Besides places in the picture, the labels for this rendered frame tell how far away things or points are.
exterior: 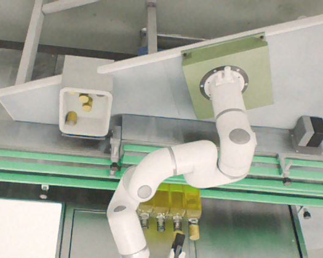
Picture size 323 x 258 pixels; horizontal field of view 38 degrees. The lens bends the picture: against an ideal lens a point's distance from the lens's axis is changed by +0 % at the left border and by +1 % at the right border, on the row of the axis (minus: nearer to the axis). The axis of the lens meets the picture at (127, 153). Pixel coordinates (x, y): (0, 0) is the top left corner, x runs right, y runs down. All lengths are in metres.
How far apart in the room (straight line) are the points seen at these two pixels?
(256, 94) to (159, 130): 0.36
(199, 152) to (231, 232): 0.66
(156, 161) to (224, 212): 0.72
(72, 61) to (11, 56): 0.80
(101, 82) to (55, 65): 0.81
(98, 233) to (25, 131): 0.47
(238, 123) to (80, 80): 0.54
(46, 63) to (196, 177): 1.23
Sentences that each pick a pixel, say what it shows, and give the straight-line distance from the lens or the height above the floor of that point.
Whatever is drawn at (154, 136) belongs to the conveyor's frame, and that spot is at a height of 0.85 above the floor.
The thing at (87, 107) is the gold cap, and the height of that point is 0.81.
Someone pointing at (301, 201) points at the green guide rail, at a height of 0.95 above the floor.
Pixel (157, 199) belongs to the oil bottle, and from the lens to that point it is 1.68.
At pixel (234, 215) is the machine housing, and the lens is 1.95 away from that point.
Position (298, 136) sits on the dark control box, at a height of 0.81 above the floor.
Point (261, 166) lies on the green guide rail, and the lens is 1.74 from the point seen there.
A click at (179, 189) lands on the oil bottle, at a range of 1.71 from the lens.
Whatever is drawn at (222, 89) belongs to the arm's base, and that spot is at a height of 0.89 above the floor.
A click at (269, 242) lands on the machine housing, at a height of 1.07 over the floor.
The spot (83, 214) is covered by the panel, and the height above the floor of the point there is 1.03.
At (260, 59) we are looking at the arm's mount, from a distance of 1.52.
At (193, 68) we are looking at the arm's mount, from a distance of 1.50.
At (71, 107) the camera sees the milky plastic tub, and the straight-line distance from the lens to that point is 1.70.
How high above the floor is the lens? 1.94
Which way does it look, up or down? 38 degrees down
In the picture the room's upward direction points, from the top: 179 degrees counter-clockwise
